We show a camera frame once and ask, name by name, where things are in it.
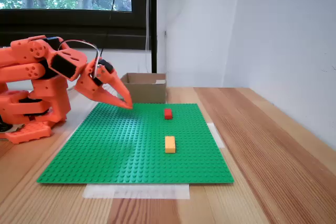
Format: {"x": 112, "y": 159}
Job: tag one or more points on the yellow lego block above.
{"x": 170, "y": 145}

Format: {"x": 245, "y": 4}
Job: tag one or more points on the cardboard box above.
{"x": 147, "y": 91}

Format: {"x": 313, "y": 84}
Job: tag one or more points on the green lego baseplate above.
{"x": 118, "y": 150}

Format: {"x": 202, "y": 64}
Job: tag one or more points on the red lego block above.
{"x": 168, "y": 114}

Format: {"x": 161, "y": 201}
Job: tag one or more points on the short white tape strip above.
{"x": 74, "y": 127}
{"x": 219, "y": 140}

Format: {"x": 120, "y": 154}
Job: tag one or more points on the black framed window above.
{"x": 78, "y": 24}

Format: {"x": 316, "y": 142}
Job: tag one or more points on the black table clamp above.
{"x": 4, "y": 128}

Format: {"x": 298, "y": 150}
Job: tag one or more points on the wide white tape strip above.
{"x": 136, "y": 192}

